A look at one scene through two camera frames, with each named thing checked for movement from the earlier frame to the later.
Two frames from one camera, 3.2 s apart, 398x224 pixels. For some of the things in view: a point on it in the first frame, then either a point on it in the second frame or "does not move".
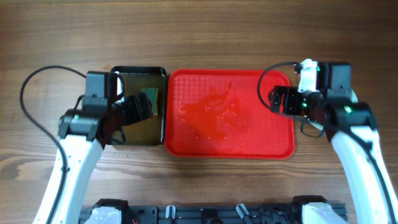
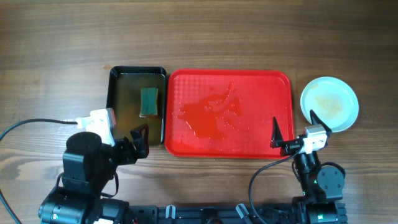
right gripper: x=290 y=93 → x=277 y=141
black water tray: x=148 y=131 does not move
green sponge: x=152 y=93 does not move
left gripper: x=135 y=114 → x=130 y=156
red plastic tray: x=213 y=114 does not move
